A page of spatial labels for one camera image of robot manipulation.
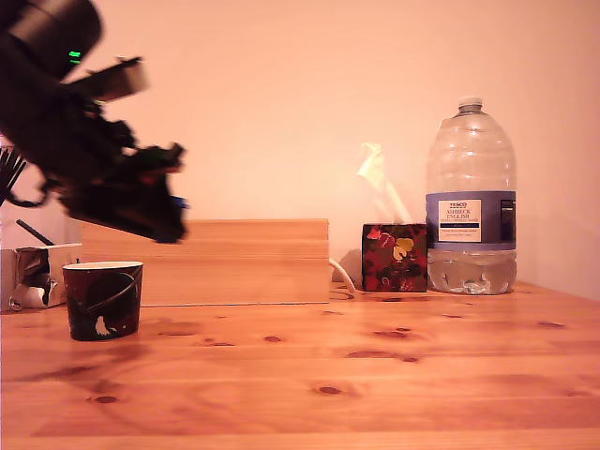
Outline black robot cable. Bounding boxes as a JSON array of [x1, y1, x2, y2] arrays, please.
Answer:
[[5, 180, 60, 208]]

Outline black kitchen utensils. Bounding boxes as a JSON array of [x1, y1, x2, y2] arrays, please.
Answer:
[[0, 144, 27, 207]]

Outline white cable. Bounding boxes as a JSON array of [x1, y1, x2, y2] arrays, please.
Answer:
[[328, 257, 358, 296]]

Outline black stick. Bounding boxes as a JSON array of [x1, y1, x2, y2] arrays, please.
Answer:
[[15, 218, 56, 248]]

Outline floral tissue box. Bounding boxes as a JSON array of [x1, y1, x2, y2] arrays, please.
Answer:
[[361, 222, 429, 293]]

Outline white cardboard box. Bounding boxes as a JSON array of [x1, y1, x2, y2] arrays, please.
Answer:
[[0, 242, 83, 311]]

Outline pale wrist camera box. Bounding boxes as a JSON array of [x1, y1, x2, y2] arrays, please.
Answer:
[[63, 54, 151, 103]]

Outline long wooden box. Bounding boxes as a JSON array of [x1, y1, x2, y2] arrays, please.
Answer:
[[81, 218, 331, 308]]

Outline dark patterned coffee cup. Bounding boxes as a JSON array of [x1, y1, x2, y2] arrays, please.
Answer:
[[62, 261, 144, 342]]

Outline large clear water bottle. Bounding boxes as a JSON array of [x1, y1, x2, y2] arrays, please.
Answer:
[[425, 96, 518, 296]]

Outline white tissue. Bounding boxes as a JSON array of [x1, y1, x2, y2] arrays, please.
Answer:
[[355, 142, 413, 225]]

